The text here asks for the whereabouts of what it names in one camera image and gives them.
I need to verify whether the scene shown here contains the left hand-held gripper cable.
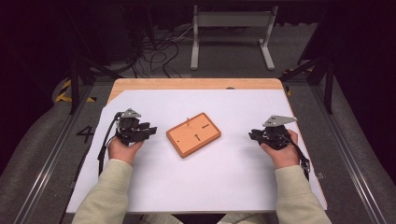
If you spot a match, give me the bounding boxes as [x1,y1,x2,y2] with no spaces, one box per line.
[97,111,123,177]

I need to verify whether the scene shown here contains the white table sheet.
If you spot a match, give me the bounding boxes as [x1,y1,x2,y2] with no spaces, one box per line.
[65,89,328,215]

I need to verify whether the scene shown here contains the person's right hand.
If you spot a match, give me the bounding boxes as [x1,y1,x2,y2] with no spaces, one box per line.
[260,129,301,170]

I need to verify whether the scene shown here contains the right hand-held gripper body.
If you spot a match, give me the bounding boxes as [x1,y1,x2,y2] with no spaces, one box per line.
[260,115,298,151]

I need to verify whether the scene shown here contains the aluminium floor rail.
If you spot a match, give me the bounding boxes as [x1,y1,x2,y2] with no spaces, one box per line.
[12,84,95,224]
[311,85,389,224]

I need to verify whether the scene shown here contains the black metal stand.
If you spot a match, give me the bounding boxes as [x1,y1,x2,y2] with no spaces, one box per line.
[278,12,337,116]
[64,8,123,116]

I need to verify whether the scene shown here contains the white metal stand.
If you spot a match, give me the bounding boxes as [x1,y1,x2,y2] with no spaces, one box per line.
[190,5,279,71]

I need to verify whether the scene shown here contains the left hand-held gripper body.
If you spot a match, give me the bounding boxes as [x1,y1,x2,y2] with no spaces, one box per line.
[115,107,149,147]

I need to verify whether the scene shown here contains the right hand-held gripper cable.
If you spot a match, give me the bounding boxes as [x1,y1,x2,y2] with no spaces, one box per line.
[280,133,312,182]

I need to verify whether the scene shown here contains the hand-held gripper cable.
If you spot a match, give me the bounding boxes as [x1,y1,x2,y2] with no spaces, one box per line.
[280,133,312,182]
[97,111,123,177]

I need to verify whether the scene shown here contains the person's left hand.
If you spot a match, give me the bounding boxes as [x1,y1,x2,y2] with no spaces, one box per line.
[106,135,145,165]

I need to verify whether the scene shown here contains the orange wooden tray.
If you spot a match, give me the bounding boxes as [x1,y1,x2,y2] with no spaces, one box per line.
[165,112,222,160]

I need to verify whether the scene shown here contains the wooden table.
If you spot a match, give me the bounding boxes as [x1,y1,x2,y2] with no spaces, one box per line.
[106,77,293,105]

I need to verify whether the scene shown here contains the person's legs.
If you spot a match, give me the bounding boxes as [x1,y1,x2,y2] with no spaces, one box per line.
[139,212,262,224]

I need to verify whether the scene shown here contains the yellow black hazard tape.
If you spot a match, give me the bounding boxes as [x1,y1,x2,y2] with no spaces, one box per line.
[54,78,97,104]

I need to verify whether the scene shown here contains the black floor cables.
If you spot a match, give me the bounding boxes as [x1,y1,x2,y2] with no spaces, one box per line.
[130,27,194,79]

